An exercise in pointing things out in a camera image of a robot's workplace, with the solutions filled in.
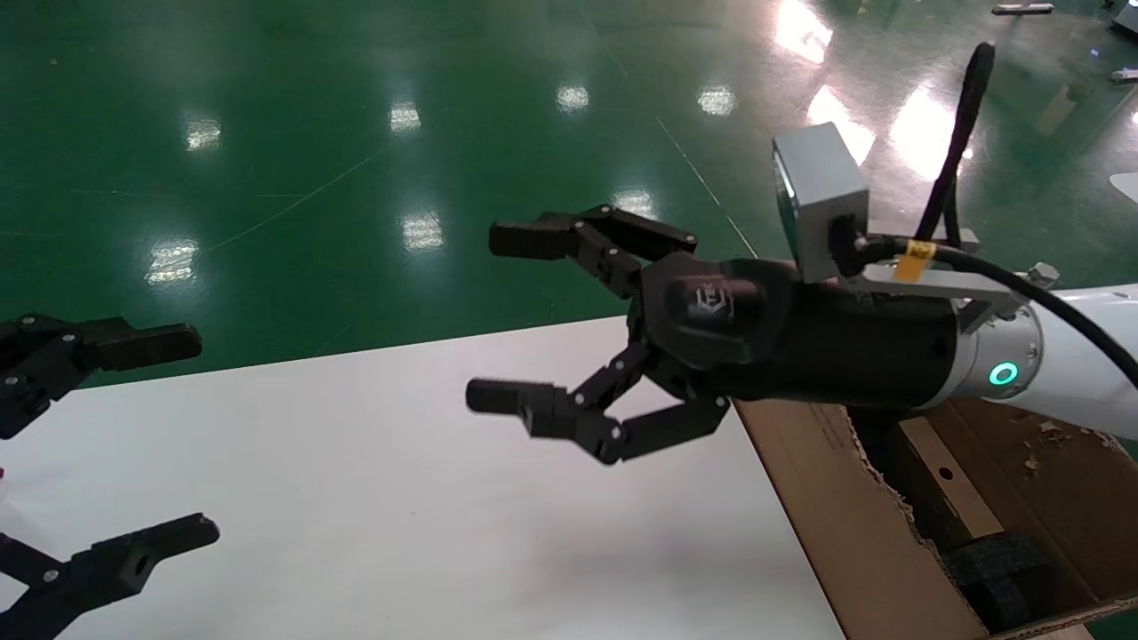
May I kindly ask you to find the big open cardboard box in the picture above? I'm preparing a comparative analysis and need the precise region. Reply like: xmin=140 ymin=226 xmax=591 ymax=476
xmin=736 ymin=396 xmax=1138 ymax=640

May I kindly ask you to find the black sleeved cable loop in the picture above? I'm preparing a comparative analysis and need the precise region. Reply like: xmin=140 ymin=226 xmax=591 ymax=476
xmin=916 ymin=40 xmax=997 ymax=250

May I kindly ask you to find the yellow cable tag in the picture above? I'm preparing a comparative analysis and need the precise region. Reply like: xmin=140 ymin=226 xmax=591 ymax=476
xmin=894 ymin=239 xmax=937 ymax=282

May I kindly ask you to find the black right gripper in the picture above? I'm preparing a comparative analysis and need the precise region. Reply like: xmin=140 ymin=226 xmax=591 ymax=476
xmin=464 ymin=204 xmax=966 ymax=467

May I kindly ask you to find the black camera cable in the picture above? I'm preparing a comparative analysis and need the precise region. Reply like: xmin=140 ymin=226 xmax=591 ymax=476
xmin=831 ymin=215 xmax=1138 ymax=392

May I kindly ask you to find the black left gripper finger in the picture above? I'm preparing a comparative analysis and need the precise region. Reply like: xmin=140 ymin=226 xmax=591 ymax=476
xmin=0 ymin=314 xmax=204 ymax=442
xmin=0 ymin=514 xmax=221 ymax=640

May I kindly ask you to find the grey camera mounting bracket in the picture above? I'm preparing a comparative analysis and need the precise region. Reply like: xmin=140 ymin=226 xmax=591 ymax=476
xmin=845 ymin=228 xmax=1029 ymax=335

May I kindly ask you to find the black foam block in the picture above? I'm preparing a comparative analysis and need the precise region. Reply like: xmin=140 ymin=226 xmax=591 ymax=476
xmin=941 ymin=530 xmax=1057 ymax=634

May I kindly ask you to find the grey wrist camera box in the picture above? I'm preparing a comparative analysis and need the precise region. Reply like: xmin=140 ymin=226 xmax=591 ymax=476
xmin=771 ymin=122 xmax=871 ymax=284

